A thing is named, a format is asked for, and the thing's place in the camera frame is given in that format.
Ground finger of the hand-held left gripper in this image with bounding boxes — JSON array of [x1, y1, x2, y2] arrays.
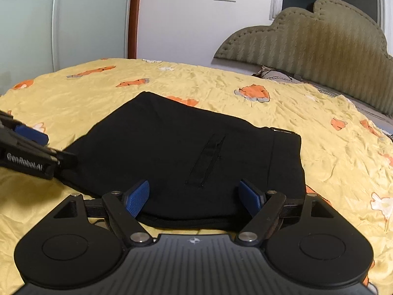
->
[[0, 111, 50, 145], [54, 150, 78, 175]]

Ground black pants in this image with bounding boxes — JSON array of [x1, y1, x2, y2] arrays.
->
[[60, 91, 308, 231]]

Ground yellow printed blanket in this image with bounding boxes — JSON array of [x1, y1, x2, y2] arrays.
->
[[0, 58, 393, 295]]

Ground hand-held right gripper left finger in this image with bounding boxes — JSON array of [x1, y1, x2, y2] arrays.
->
[[54, 180, 153, 248]]

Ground olive upholstered headboard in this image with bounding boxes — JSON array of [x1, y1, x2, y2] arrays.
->
[[213, 0, 393, 116]]

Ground frosted glass flower door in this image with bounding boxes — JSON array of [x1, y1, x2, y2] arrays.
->
[[0, 0, 136, 96]]

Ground brown wooden door frame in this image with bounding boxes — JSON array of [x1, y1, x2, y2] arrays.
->
[[127, 0, 144, 59]]

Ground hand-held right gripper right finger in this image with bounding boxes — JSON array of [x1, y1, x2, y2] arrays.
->
[[236, 179, 335, 248]]

